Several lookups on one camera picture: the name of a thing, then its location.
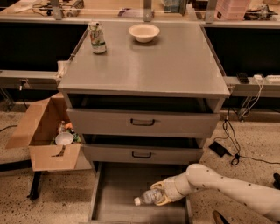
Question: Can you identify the grey drawer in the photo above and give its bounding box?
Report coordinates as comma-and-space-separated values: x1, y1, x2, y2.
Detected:
87, 162, 193, 224
67, 108, 220, 138
82, 144, 203, 165

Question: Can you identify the black remote on shelf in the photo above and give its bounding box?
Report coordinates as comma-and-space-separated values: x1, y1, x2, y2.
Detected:
236, 73, 249, 84

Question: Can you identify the white paper bowl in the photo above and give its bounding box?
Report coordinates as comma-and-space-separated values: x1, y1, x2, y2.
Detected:
129, 24, 160, 43

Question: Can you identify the grey top drawer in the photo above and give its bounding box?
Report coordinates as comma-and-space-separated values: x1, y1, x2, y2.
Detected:
67, 108, 220, 138

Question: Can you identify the grey middle drawer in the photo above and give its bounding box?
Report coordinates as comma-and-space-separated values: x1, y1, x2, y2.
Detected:
82, 144, 203, 165

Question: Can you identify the black power adapter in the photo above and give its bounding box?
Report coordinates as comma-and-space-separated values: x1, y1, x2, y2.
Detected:
209, 142, 228, 157

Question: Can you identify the grey metal drawer cabinet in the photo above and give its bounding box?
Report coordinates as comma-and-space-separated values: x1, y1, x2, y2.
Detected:
57, 20, 231, 224

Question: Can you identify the white power strip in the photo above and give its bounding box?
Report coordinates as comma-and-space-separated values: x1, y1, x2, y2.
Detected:
253, 74, 280, 85

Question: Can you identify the brown cardboard box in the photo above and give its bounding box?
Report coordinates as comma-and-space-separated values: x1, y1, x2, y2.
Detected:
6, 94, 90, 171

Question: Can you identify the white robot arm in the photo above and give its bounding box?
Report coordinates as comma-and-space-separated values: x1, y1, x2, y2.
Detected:
150, 164, 280, 222

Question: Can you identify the white bowl in box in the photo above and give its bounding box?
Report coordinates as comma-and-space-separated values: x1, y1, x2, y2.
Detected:
55, 132, 74, 145

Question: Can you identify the grey bottom drawer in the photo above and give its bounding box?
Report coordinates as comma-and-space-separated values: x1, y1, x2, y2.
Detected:
87, 162, 193, 224

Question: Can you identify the black floor cable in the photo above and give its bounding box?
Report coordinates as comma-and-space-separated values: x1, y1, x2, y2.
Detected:
213, 108, 280, 166

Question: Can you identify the black table leg base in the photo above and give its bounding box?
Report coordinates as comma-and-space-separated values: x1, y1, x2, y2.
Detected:
27, 171, 41, 200

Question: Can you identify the green white soda can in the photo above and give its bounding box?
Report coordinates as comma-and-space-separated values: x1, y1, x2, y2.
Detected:
87, 21, 107, 54

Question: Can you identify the clear plastic water bottle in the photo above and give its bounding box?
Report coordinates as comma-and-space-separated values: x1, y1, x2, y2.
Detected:
134, 189, 165, 206

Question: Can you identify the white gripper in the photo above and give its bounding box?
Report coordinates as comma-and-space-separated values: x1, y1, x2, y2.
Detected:
150, 176, 185, 206

